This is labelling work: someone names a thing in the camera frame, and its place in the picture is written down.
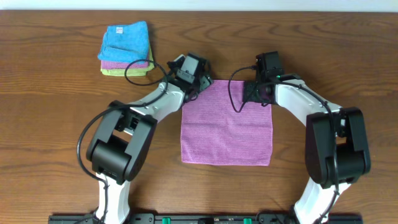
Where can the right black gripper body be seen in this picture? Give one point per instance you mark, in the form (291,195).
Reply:
(249,94)

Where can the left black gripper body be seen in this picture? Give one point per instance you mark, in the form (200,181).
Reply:
(202,83)

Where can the large purple microfiber cloth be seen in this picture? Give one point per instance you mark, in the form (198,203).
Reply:
(213,133)

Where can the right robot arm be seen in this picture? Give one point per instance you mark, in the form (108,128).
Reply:
(336,145)

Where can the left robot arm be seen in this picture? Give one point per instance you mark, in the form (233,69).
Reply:
(122,140)

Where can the folded green cloth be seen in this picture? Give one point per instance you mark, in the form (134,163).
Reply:
(130,71)

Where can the folded blue cloth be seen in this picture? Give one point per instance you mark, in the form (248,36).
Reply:
(125,43)

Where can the folded purple cloth in stack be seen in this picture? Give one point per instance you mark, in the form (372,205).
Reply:
(121,65)

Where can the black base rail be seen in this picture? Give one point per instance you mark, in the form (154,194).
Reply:
(148,218)

